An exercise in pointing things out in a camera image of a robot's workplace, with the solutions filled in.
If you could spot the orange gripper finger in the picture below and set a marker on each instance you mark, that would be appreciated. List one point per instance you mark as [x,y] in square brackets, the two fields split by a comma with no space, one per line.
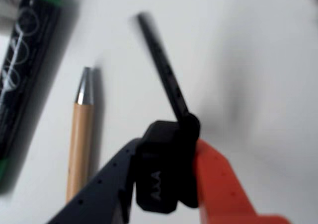
[223,191]

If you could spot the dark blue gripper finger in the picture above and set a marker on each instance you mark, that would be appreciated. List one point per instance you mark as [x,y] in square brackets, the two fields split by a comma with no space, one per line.
[102,196]

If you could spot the wooden ballpoint pen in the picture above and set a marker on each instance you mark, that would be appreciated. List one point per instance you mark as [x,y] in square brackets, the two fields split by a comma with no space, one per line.
[79,139]

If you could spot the green and black marker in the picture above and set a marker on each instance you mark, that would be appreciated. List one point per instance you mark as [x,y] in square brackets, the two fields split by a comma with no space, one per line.
[22,72]

